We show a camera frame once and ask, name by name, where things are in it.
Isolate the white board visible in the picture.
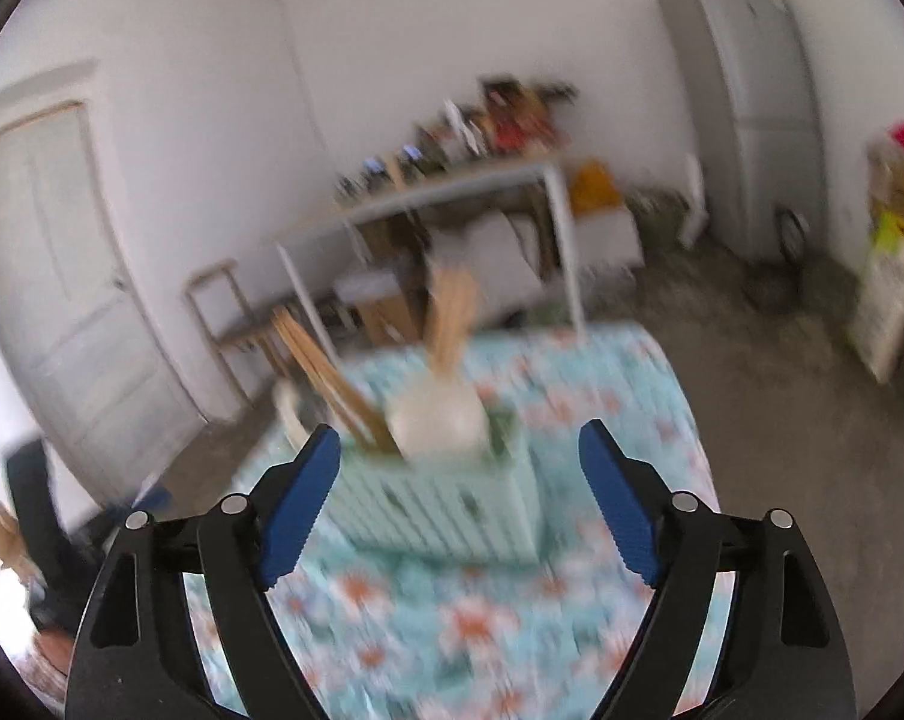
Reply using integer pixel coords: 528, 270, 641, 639
680, 154, 712, 250

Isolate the white long table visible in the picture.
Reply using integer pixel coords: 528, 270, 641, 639
272, 154, 592, 340

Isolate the black rice cooker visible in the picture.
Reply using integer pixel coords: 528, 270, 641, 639
744, 206, 810, 310

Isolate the green star-cut utensil holder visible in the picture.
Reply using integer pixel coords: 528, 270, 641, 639
323, 390, 544, 568

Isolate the dark red box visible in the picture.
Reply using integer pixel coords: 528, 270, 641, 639
488, 79, 559, 156

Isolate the yellow plastic bag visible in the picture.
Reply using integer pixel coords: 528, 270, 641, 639
567, 161, 622, 215

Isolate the wooden chair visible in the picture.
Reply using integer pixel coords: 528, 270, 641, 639
185, 259, 274, 410

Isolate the grey flat box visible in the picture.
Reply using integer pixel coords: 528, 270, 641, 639
335, 270, 424, 310

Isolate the white plastic bag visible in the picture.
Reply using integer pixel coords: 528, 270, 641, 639
429, 214, 544, 317

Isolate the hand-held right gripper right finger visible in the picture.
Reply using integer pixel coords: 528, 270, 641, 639
578, 418, 858, 720

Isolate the floral blue blanket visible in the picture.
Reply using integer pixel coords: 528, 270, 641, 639
185, 322, 734, 720

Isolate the white box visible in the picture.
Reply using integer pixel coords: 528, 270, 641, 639
572, 206, 645, 275

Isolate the grey refrigerator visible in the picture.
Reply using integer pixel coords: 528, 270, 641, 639
657, 0, 832, 265

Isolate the green sack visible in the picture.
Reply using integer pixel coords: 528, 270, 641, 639
632, 191, 693, 250

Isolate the white door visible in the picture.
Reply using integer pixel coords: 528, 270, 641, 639
0, 101, 207, 512

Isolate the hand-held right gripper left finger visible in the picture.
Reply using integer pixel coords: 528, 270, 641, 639
65, 424, 342, 720

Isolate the white and yellow rice bag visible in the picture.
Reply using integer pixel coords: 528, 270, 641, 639
849, 210, 904, 385

